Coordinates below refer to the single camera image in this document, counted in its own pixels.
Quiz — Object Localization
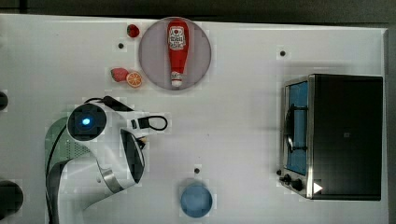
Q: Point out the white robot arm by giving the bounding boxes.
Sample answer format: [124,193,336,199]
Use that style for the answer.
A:
[46,103,145,224]

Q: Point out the orange slice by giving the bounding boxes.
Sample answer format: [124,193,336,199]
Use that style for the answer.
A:
[126,72,143,88]

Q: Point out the grey round plate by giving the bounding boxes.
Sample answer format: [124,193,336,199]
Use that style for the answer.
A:
[138,17,212,91]

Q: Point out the red ketchup bottle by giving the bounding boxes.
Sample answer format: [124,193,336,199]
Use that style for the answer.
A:
[167,19,190,88]

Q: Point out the large red strawberry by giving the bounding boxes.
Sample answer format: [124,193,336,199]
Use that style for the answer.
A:
[110,68,129,82]

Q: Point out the blue cup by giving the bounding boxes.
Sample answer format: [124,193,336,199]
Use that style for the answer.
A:
[180,184,213,218]

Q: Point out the small red strawberry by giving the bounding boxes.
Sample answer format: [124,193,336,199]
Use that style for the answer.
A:
[127,24,140,38]

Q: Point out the silver black toaster oven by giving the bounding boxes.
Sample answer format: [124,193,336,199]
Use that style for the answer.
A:
[276,74,384,201]

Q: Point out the green perforated colander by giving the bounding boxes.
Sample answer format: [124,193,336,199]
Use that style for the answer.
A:
[45,117,90,175]

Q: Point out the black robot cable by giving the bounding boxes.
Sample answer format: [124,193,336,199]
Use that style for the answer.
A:
[45,96,106,224]

